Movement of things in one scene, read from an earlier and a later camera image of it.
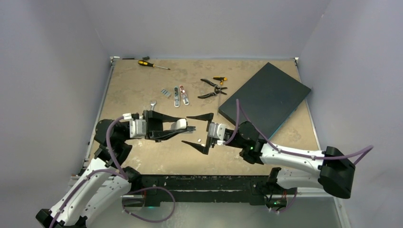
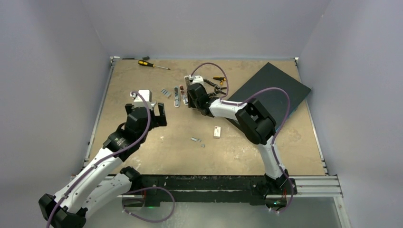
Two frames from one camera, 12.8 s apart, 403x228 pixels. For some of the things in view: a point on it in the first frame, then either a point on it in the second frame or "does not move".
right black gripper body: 211,141 to 192,103
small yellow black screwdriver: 221,79 does not move
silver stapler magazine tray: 176,97 does not move
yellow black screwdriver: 142,62 does not move
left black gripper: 154,126 to 161,121
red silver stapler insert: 185,98 does not move
